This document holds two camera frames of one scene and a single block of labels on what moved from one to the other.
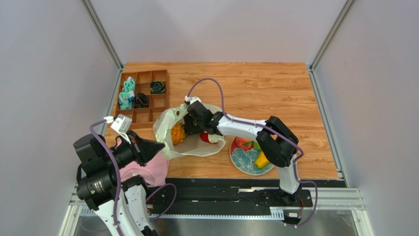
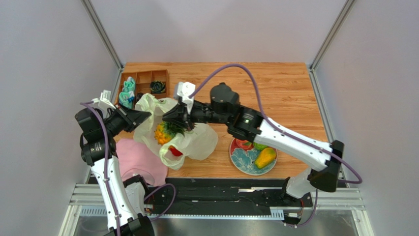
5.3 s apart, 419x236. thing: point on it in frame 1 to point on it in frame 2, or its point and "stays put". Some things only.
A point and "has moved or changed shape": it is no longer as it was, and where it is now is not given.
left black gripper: [142, 150] to [131, 118]
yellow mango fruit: [261, 161] stays put
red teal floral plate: [244, 160] stays put
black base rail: [229, 197] stays put
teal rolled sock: [129, 85] stays put
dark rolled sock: [157, 86] stays put
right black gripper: [190, 124] to [185, 116]
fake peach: [244, 143] stays put
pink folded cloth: [154, 171] stays put
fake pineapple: [178, 133] has moved or changed shape
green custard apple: [256, 145] stays put
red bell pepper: [204, 136] to [174, 151]
